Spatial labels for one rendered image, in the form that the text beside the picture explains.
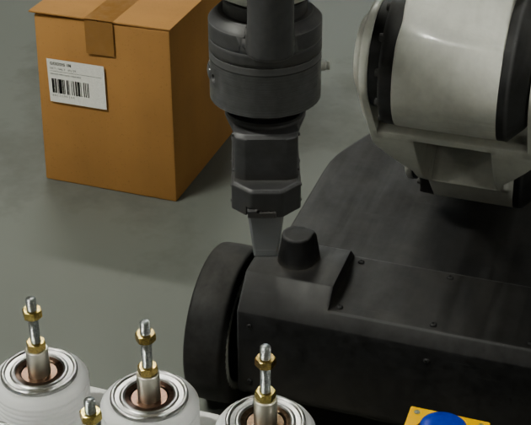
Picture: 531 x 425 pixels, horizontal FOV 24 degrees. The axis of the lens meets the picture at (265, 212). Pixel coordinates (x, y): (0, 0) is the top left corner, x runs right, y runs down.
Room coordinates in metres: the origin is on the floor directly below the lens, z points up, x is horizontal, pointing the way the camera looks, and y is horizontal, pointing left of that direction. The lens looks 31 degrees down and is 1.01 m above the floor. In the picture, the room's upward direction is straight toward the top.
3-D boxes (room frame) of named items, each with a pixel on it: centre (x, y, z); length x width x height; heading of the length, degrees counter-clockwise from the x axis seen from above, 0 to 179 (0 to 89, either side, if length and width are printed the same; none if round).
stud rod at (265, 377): (0.89, 0.00, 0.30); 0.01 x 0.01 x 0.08
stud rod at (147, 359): (0.92, 0.11, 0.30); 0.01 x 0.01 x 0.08
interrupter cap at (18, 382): (0.96, 0.22, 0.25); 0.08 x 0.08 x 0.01
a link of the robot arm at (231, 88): (0.88, 0.00, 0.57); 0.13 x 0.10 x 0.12; 1
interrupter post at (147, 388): (0.92, 0.11, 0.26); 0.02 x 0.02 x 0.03
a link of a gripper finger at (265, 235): (0.86, 0.00, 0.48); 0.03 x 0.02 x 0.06; 91
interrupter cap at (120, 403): (0.92, 0.11, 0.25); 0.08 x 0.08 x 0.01
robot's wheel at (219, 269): (1.25, 0.05, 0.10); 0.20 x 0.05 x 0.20; 162
